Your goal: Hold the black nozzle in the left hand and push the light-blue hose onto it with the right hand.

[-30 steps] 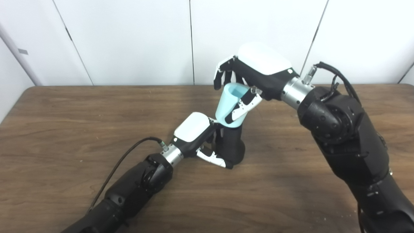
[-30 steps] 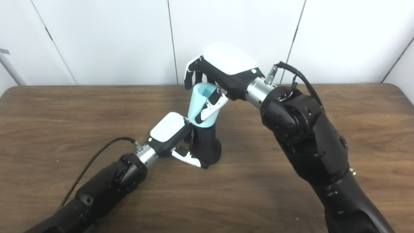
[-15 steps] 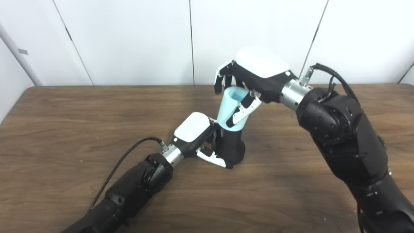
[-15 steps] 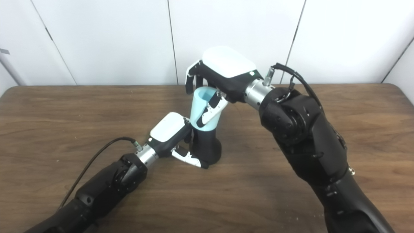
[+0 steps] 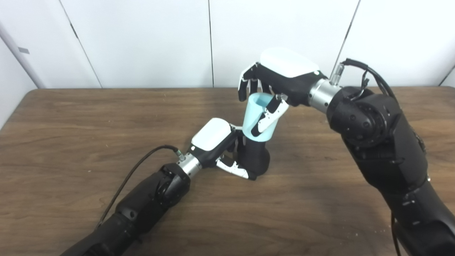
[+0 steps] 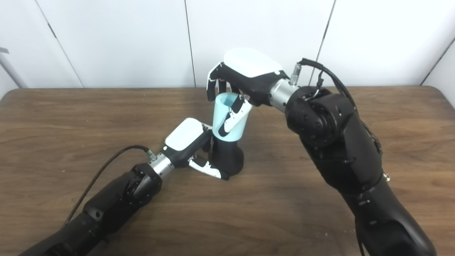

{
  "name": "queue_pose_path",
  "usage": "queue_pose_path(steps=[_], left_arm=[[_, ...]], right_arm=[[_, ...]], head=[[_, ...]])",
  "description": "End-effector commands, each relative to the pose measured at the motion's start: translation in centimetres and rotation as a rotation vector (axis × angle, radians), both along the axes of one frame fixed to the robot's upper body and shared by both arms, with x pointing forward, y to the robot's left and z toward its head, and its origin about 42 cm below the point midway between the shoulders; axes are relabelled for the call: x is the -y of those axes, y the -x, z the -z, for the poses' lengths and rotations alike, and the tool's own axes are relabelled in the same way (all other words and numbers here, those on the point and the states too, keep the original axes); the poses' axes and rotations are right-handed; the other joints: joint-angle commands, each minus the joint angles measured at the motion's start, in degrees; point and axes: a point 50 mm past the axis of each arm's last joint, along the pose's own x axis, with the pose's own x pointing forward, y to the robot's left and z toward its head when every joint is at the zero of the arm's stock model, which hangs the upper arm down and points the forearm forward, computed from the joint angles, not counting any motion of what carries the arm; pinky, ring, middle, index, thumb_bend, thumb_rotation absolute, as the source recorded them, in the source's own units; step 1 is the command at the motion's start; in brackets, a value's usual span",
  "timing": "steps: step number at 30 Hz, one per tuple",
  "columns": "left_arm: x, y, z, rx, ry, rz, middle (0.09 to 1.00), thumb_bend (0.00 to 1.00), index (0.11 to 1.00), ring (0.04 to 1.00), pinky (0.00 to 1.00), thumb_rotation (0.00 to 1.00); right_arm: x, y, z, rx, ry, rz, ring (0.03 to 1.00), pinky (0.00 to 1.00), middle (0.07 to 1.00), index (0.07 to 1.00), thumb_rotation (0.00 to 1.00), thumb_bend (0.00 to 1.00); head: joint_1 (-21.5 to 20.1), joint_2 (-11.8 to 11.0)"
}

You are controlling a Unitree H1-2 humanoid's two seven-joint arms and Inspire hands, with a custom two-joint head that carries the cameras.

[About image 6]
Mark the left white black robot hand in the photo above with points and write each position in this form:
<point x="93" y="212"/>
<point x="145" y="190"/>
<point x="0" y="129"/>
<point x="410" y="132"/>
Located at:
<point x="183" y="135"/>

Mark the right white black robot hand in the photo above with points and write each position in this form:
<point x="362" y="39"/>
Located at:
<point x="250" y="65"/>

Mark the black flared nozzle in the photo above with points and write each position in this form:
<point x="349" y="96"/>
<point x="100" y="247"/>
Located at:
<point x="229" y="156"/>

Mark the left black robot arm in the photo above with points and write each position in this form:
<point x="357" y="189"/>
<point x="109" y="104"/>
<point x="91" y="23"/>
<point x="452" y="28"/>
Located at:
<point x="113" y="202"/>

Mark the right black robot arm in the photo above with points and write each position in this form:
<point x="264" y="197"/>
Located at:
<point x="337" y="142"/>

